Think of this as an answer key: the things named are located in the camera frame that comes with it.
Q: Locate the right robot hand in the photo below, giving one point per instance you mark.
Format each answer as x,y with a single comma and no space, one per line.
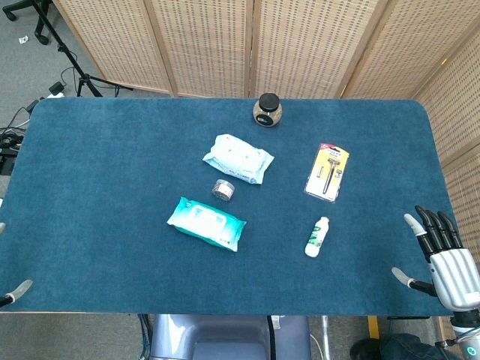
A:
448,270

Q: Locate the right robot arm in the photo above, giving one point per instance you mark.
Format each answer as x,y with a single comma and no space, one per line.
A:
467,335

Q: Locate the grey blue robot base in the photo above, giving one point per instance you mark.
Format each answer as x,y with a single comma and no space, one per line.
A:
228,337

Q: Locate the small clear patterned jar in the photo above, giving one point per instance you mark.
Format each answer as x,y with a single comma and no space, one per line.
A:
224,189

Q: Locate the round jar black lid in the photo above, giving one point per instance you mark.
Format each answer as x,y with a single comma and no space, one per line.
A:
268,110

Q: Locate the dark bag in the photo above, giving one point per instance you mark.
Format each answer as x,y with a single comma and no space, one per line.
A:
397,347

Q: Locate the white green small bottle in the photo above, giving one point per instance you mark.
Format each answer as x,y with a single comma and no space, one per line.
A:
317,237

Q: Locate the razor in yellow blister pack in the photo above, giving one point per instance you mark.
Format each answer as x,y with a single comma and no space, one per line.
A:
327,172

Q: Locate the pale blue tissue pack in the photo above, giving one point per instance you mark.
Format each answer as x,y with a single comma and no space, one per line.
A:
237,158

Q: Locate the teal wet wipes pack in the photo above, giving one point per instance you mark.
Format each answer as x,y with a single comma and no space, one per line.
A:
206,223

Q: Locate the blue table mat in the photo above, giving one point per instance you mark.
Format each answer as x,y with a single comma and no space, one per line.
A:
187,225

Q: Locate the woven folding screen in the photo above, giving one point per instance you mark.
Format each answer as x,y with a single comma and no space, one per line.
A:
300,48

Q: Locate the black power adapter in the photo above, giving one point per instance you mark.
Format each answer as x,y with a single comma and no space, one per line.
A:
56,88

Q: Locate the black tripod stand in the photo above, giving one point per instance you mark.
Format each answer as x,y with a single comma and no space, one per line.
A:
67,56

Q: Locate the black office chair base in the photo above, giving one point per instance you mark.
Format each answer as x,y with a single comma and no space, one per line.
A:
22,18

